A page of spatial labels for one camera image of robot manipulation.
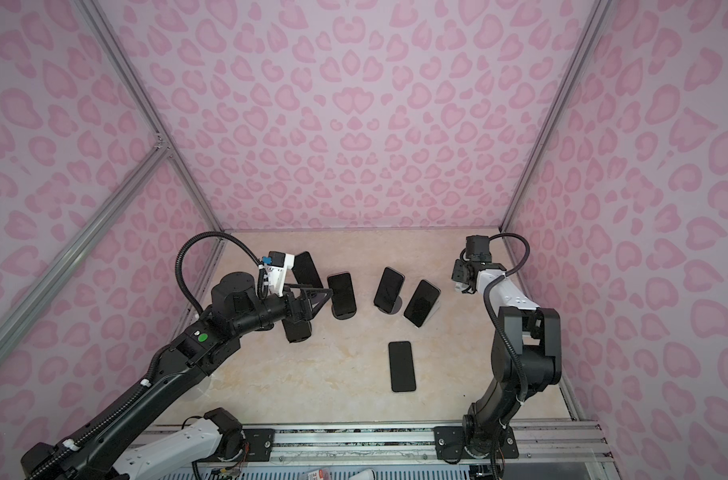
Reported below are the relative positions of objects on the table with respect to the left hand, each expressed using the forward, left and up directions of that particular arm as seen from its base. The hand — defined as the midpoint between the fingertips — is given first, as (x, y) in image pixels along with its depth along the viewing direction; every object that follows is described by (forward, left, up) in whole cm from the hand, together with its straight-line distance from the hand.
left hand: (323, 287), depth 67 cm
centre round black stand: (+8, -2, -29) cm, 30 cm away
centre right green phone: (+15, -16, -24) cm, 33 cm away
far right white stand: (+6, -28, -25) cm, 39 cm away
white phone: (-7, -19, -31) cm, 37 cm away
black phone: (+9, -25, -23) cm, 35 cm away
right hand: (+19, -42, -20) cm, 50 cm away
